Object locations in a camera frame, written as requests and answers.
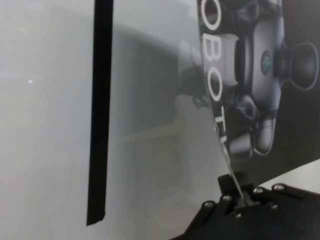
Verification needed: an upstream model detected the black robot print poster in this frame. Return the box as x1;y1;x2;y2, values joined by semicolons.
196;0;320;201

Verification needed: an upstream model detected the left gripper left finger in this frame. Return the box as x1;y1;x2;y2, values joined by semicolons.
217;173;245;210

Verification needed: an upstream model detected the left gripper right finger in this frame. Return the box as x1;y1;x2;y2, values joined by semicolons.
236;170;259;208

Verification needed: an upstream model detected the black tape frame outline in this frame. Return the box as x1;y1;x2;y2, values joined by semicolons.
86;0;115;227

